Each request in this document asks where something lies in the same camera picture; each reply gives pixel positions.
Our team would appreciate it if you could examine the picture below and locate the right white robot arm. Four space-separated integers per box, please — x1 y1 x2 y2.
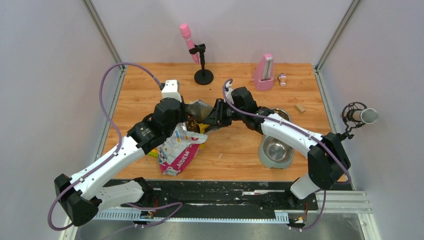
202 87 351 209

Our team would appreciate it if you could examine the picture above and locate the yellow plastic scoop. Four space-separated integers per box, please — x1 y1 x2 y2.
198 123 210 134

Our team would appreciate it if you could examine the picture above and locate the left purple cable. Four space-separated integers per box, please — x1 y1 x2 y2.
47 62 184 240

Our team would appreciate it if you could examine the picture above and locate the silver condenser microphone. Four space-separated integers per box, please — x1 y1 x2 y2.
340 101 379 128

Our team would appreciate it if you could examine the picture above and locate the yellow triangular scraper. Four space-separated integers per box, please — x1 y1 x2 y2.
147 149 158 158

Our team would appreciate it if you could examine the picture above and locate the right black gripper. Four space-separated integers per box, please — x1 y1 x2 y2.
203 99 245 128

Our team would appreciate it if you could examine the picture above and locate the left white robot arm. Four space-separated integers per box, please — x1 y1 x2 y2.
54 97 187 227

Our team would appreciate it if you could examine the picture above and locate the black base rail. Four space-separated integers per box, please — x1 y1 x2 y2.
99 178 332 223

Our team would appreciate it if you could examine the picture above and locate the black microphone stand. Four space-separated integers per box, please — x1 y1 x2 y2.
188 43 214 85

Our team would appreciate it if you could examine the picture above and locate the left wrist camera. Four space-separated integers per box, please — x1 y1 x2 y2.
161 79 183 103

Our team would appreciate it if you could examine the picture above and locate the wooden block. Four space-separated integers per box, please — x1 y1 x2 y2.
294 103 306 114

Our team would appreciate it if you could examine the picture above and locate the pink metronome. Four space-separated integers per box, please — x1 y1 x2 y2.
252 53 274 91

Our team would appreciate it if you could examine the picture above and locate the grey double pet bowl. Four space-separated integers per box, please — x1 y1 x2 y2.
257 108 296 170

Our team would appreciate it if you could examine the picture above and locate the small figurine bottle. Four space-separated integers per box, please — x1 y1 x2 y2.
278 73 287 87

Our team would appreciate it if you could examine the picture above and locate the pink microphone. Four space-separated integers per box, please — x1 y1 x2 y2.
179 23 200 64

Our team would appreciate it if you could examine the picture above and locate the pet food bag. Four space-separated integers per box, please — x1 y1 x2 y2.
156 100 213 176

